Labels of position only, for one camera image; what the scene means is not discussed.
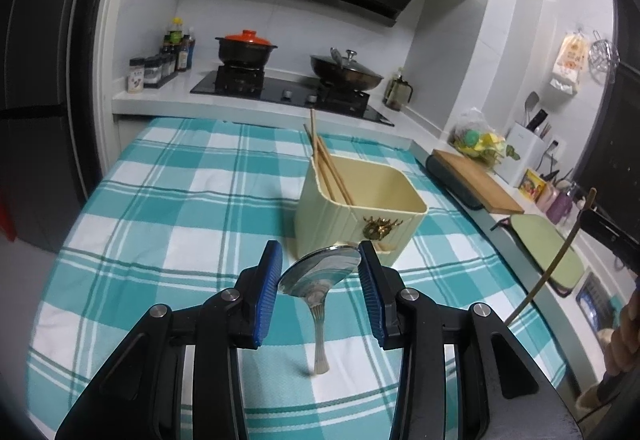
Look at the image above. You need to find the yellow packet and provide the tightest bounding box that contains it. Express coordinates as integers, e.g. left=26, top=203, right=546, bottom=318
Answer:
left=519, top=169, right=548, bottom=203

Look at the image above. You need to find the glass french press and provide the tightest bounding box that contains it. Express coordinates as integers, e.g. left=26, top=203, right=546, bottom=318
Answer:
left=384, top=67, right=413, bottom=111

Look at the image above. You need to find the black pot with orange lid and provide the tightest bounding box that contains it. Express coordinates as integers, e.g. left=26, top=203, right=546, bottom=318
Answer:
left=215, top=30, right=279, bottom=69

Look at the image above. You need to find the pink cup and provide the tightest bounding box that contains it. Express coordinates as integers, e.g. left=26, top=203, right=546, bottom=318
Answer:
left=537, top=182, right=576, bottom=223

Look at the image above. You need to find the row of spice jars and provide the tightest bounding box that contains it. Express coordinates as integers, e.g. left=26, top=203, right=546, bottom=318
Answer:
left=127, top=52, right=178, bottom=94

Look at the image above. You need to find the white knife holder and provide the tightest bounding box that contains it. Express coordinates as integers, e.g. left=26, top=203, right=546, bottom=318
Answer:
left=497, top=92, right=556, bottom=188

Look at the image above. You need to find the hanging printed bag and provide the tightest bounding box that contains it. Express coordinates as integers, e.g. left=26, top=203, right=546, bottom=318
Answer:
left=549, top=32, right=588, bottom=94

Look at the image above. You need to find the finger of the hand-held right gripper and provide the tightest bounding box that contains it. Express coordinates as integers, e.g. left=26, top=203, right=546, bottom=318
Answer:
left=580, top=207, right=640, bottom=273

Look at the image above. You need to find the dark dish mat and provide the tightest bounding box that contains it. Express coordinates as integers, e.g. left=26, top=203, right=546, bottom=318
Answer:
left=425, top=154, right=486, bottom=211

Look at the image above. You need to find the wooden cutting board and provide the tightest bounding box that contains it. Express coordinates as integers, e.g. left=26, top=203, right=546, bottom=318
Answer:
left=432, top=148, right=525, bottom=215

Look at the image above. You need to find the white wall socket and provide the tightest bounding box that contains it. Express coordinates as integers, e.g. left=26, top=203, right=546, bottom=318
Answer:
left=547, top=137, right=566, bottom=171

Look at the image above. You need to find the cream ribbed utensil holder box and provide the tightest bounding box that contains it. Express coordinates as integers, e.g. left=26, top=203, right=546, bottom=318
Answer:
left=293, top=154, right=429, bottom=268

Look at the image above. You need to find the black gas stove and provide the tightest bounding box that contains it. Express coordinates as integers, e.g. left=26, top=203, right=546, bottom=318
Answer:
left=190, top=64, right=395, bottom=127

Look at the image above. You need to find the dark sauce bottle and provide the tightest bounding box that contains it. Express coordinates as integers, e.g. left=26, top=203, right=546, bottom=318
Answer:
left=176, top=36, right=194, bottom=72

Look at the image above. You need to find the teal plaid tablecloth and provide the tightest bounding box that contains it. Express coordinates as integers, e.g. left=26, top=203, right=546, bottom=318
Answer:
left=25, top=117, right=568, bottom=440

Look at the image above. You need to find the dark refrigerator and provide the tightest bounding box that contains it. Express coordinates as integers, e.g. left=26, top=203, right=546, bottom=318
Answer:
left=0, top=0, right=108, bottom=253

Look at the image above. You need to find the person's right hand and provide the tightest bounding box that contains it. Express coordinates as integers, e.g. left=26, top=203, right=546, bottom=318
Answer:
left=599, top=292, right=640, bottom=378

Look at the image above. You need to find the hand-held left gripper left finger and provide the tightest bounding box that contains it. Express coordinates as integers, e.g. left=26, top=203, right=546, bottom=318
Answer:
left=55, top=240, right=285, bottom=440

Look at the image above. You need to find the green mat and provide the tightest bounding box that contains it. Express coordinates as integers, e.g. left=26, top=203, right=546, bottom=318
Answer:
left=492, top=214, right=586, bottom=298

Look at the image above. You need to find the metal spoon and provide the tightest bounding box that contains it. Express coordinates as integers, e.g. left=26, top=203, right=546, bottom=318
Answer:
left=278, top=244, right=363, bottom=377

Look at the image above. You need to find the hanging metal rack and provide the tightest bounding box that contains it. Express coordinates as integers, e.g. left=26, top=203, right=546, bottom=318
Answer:
left=589, top=30, right=621, bottom=83

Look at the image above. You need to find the red object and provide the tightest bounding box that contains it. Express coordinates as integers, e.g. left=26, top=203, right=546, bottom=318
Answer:
left=0, top=200, right=18, bottom=241

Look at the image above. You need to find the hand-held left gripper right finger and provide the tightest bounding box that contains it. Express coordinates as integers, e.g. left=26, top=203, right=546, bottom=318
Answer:
left=357, top=240, right=571, bottom=440

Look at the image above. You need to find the dark wok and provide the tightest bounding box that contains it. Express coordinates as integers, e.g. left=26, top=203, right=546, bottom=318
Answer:
left=309, top=48, right=385, bottom=91

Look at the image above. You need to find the plastic bag with sponges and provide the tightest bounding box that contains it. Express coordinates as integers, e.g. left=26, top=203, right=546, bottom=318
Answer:
left=447, top=107, right=508, bottom=168

